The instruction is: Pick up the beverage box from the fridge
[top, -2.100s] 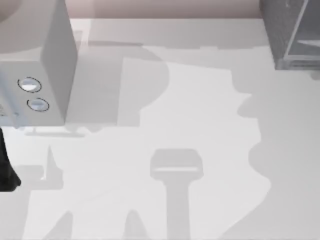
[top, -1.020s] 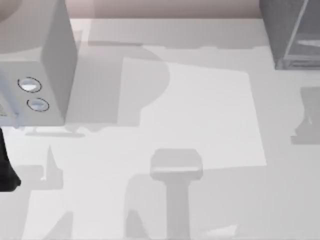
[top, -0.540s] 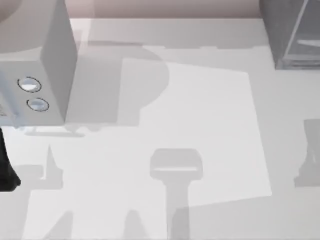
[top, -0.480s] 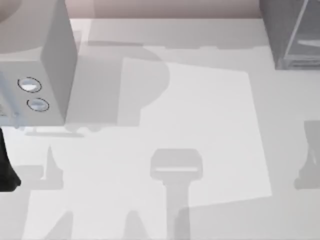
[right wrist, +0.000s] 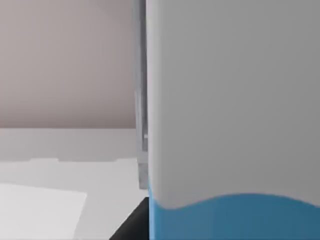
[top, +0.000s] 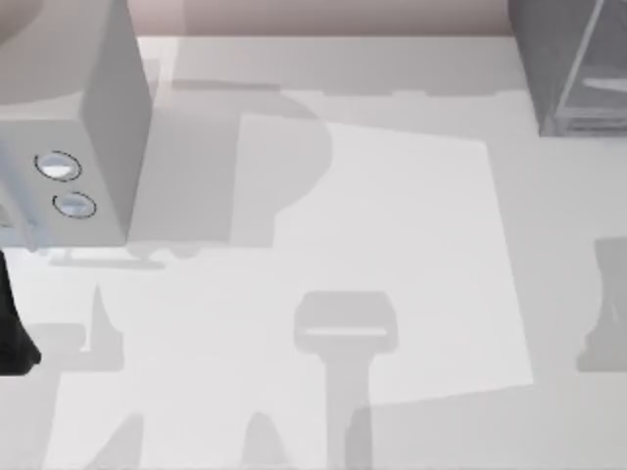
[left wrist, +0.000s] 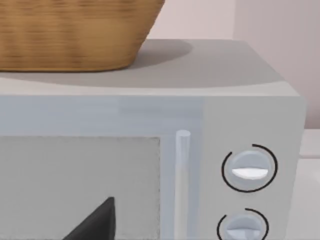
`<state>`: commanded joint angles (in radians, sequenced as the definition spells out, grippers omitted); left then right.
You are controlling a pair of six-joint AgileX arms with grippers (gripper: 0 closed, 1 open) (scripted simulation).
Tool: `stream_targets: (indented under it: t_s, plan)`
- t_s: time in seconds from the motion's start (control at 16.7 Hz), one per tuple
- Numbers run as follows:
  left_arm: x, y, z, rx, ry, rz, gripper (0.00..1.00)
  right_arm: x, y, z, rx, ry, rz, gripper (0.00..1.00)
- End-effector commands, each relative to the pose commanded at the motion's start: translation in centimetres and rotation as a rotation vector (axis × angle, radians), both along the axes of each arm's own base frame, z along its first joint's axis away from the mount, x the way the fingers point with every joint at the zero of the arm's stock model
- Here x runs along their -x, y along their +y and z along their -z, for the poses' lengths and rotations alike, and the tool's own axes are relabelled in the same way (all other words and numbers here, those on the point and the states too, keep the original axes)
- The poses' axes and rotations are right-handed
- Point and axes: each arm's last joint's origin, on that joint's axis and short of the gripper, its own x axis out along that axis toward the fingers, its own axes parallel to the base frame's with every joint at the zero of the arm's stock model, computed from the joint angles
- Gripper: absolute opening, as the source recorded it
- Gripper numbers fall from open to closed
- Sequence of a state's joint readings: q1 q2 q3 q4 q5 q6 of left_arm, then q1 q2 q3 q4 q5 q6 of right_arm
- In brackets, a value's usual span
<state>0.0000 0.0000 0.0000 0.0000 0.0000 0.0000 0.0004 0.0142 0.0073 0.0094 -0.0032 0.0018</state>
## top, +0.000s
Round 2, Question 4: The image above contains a large microwave knob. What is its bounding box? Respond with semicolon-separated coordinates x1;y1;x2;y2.
33;150;83;183

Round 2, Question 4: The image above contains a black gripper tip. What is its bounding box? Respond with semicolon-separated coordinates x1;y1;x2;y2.
0;248;43;377

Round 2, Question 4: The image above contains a small microwave knob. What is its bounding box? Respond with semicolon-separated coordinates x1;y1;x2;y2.
51;191;98;220

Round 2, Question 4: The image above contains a pale microwave oven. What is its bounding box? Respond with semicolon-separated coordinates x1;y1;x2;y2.
0;0;154;253

